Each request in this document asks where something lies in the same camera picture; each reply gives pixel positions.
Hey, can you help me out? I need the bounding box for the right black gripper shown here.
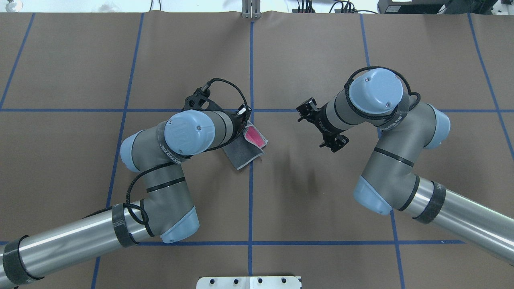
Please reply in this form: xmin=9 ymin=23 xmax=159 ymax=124
xmin=297 ymin=98 xmax=349 ymax=153

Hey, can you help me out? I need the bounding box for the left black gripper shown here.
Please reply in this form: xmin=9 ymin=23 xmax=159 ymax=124
xmin=231 ymin=113 xmax=251 ymax=139

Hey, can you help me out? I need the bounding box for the pink towel grey back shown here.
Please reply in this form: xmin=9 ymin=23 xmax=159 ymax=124
xmin=222 ymin=122 xmax=268 ymax=170

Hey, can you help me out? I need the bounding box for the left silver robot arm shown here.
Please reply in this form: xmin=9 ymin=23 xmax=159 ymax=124
xmin=1 ymin=107 xmax=251 ymax=289

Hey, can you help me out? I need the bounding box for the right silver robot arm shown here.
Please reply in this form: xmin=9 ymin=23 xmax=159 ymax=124
xmin=297 ymin=66 xmax=514 ymax=265

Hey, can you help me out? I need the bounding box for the black box white label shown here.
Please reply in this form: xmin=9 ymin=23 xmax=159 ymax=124
xmin=377 ymin=0 xmax=448 ymax=14

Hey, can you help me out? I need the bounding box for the round metal disc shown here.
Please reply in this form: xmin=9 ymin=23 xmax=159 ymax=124
xmin=5 ymin=0 xmax=24 ymax=13

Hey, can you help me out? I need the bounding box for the right black camera cable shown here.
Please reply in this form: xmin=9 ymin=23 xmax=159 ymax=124
xmin=344 ymin=66 xmax=421 ymax=121

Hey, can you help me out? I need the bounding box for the black camera cable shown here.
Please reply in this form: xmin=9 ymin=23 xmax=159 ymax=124
xmin=344 ymin=66 xmax=421 ymax=121
xmin=201 ymin=78 xmax=252 ymax=119

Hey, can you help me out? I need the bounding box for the left black camera cable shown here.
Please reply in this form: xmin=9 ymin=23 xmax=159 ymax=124
xmin=201 ymin=78 xmax=252 ymax=119

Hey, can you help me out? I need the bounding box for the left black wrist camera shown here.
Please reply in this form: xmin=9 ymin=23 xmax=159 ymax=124
xmin=181 ymin=88 xmax=223 ymax=112

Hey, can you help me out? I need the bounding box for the aluminium frame post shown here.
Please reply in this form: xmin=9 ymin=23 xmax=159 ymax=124
xmin=241 ymin=0 xmax=262 ymax=20

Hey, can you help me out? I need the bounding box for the white pedestal column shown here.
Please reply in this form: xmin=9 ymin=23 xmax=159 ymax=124
xmin=196 ymin=276 xmax=303 ymax=289

